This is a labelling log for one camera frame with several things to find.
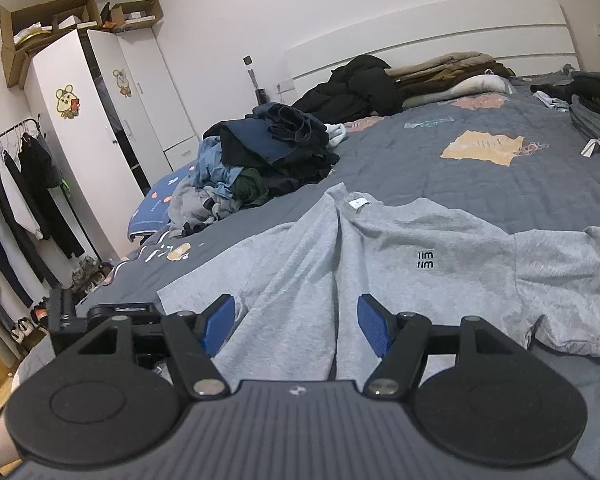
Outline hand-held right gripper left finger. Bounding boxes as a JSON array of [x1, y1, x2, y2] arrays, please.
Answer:
[[70, 294, 236, 401]]

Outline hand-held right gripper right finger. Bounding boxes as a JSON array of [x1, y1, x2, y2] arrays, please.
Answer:
[[357, 294, 524, 401]]

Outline grey t-shirt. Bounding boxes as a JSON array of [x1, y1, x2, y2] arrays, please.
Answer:
[[157, 183, 600, 397]]

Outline pile of unfolded clothes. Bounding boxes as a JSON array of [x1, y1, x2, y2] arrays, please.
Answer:
[[169, 102, 342, 239]]

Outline black clothes rack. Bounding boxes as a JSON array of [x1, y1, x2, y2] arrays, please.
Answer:
[[0, 117, 103, 361]]

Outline stack of folded dark clothes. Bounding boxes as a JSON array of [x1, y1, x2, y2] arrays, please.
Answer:
[[530, 70, 600, 167]]

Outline pair of beige shoes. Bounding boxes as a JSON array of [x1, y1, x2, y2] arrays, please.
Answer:
[[69, 255, 115, 295]]

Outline white hanging sweater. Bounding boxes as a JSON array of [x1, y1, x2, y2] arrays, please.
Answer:
[[0, 157, 52, 242]]

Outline blue printed pillow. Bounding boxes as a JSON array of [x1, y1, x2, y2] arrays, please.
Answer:
[[127, 161, 202, 244]]

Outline white wardrobe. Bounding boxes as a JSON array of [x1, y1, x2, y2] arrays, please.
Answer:
[[24, 27, 202, 265]]

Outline grey printed quilt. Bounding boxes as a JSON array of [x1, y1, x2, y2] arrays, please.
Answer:
[[15, 71, 600, 480]]

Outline white sock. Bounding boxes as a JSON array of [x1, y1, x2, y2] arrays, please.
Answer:
[[325, 122, 352, 150]]

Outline cartoon mouse sticker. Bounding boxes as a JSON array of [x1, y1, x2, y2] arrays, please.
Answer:
[[55, 84, 82, 121], [112, 69, 134, 99]]

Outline black puffy jacket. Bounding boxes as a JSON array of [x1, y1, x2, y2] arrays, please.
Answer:
[[292, 55, 407, 122]]

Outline cream bolster pillow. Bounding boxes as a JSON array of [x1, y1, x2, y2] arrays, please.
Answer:
[[402, 74, 512, 109]]

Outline folded olive brown blankets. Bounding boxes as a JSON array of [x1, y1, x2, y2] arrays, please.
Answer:
[[384, 51, 517, 95]]

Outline large cardboard box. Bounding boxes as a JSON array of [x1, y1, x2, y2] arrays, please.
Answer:
[[0, 0, 102, 92]]

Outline white headboard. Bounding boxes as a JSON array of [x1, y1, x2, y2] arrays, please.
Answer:
[[284, 0, 582, 95]]

